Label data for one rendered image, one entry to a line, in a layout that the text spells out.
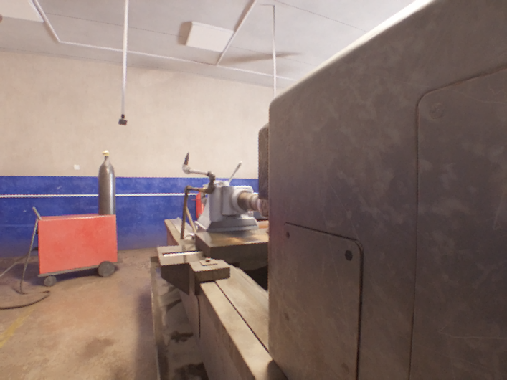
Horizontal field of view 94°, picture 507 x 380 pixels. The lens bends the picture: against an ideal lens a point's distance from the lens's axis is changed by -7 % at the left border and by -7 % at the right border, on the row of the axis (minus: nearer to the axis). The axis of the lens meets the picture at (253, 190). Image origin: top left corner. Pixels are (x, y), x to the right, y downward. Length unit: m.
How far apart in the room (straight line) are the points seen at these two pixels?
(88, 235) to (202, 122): 3.01
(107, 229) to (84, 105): 2.51
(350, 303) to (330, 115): 0.21
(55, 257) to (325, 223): 3.60
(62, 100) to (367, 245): 5.48
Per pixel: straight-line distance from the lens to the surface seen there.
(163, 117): 5.36
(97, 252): 3.84
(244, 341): 0.62
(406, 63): 0.27
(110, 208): 3.90
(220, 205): 1.29
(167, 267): 1.01
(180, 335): 1.51
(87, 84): 5.58
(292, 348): 0.45
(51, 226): 3.72
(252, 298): 0.80
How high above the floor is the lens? 1.16
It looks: 1 degrees down
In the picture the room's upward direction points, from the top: straight up
